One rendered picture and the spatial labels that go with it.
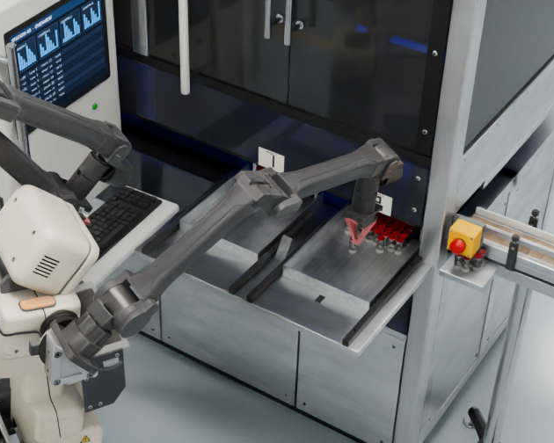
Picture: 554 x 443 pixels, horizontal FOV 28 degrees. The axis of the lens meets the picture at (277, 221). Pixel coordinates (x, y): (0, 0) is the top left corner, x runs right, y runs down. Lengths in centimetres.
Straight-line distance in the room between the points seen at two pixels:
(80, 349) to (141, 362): 169
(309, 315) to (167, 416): 108
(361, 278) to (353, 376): 56
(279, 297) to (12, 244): 81
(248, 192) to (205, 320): 146
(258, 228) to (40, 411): 86
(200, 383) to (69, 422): 130
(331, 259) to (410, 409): 62
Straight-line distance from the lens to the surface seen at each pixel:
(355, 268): 295
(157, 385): 386
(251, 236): 304
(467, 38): 261
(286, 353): 352
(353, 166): 248
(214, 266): 294
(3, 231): 238
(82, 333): 226
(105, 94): 322
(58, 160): 312
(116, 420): 376
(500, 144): 313
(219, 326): 363
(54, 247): 227
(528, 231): 305
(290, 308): 282
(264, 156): 310
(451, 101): 270
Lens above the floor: 276
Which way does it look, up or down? 37 degrees down
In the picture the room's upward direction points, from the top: 2 degrees clockwise
